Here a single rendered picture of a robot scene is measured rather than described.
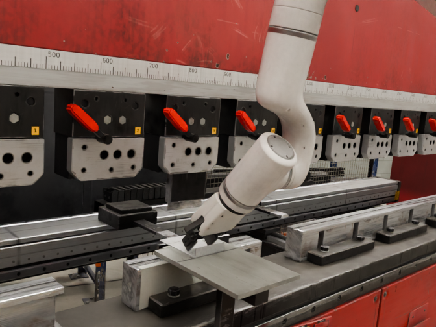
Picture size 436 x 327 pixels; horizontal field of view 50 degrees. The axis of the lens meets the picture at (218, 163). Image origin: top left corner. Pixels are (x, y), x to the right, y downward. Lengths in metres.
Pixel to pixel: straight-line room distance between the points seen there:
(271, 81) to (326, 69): 0.52
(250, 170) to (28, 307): 0.47
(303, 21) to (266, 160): 0.25
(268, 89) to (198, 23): 0.25
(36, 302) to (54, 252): 0.30
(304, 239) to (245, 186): 0.57
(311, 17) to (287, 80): 0.11
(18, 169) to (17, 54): 0.19
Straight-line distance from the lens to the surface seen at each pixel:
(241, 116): 1.05
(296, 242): 1.42
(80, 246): 1.25
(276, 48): 0.84
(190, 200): 1.09
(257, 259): 1.04
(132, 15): 0.92
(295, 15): 0.84
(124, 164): 0.92
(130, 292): 1.06
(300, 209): 1.82
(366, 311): 1.60
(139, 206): 1.27
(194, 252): 1.04
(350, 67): 1.45
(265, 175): 0.86
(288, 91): 0.84
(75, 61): 0.86
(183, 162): 1.00
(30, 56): 0.83
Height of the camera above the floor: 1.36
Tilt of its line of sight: 9 degrees down
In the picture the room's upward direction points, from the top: 5 degrees clockwise
